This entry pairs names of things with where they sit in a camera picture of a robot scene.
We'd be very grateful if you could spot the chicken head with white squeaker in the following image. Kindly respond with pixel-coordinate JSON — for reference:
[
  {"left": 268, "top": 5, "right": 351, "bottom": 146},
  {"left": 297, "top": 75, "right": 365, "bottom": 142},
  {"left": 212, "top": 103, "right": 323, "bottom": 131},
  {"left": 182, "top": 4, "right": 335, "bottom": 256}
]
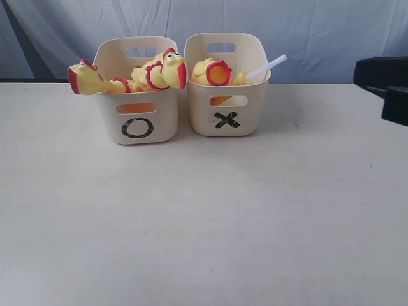
[{"left": 232, "top": 54, "right": 288, "bottom": 85}]

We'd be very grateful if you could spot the headless yellow rubber chicken body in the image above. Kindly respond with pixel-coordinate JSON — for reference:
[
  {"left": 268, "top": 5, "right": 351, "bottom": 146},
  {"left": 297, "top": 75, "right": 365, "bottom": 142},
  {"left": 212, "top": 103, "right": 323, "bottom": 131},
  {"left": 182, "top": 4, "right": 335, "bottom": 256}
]
[{"left": 191, "top": 57, "right": 232, "bottom": 86}]

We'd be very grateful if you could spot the yellow rubber chicken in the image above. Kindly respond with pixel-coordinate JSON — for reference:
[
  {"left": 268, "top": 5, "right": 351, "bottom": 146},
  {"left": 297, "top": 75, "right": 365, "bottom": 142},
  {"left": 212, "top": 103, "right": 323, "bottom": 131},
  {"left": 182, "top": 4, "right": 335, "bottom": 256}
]
[
  {"left": 131, "top": 48, "right": 187, "bottom": 92},
  {"left": 67, "top": 59, "right": 140, "bottom": 96}
]

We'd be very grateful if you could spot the yellow rubber chicken front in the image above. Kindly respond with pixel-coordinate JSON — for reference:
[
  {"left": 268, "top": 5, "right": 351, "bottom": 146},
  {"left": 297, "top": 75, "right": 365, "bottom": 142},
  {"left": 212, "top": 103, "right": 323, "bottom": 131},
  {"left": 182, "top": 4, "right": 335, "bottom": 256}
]
[{"left": 67, "top": 59, "right": 140, "bottom": 96}]

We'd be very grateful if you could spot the cream bin marked X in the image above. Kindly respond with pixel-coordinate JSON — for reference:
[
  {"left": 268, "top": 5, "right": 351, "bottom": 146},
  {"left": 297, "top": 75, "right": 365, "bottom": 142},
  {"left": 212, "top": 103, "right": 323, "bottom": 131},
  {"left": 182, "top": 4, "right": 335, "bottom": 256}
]
[{"left": 184, "top": 33, "right": 271, "bottom": 136}]

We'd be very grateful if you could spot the cream bin marked O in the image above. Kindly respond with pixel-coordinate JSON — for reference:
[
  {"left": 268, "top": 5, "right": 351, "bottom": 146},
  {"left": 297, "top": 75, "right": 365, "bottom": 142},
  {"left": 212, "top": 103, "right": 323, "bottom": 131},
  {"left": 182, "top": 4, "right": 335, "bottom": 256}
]
[{"left": 94, "top": 36, "right": 178, "bottom": 145}]

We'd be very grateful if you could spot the blue backdrop curtain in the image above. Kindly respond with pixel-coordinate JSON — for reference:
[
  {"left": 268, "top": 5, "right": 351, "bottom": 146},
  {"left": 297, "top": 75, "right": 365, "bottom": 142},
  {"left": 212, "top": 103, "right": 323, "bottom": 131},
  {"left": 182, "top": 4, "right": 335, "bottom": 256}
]
[{"left": 1, "top": 1, "right": 407, "bottom": 83}]

